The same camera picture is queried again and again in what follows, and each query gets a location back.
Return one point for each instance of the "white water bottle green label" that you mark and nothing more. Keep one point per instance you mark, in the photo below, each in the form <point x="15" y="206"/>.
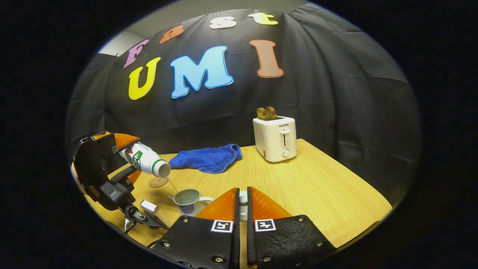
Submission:
<point x="145" y="160"/>

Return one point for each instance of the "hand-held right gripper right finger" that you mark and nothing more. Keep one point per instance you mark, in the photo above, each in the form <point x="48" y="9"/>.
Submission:
<point x="251" y="246"/>

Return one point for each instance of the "white toaster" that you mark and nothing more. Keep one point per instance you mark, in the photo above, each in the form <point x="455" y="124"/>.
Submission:
<point x="274" y="140"/>

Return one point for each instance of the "blue towel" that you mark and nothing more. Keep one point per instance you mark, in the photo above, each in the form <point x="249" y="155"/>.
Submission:
<point x="209" y="158"/>

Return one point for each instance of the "black backdrop cloth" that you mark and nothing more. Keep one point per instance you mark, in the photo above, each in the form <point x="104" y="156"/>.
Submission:
<point x="317" y="93"/>

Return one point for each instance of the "round brown coaster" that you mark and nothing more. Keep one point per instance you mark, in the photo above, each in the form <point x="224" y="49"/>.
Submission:
<point x="157" y="182"/>

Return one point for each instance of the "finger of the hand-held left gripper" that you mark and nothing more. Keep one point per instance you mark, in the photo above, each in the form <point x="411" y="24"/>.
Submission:
<point x="127" y="175"/>
<point x="127" y="140"/>

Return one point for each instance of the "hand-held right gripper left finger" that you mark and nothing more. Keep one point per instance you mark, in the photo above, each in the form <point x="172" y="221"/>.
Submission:
<point x="236" y="246"/>

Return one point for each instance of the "white teacup blue pattern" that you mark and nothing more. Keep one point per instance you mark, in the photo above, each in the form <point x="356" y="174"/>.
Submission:
<point x="186" y="201"/>

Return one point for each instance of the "brown bread slice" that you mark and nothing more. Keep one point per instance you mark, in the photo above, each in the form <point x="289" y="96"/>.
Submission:
<point x="262" y="114"/>
<point x="272" y="113"/>

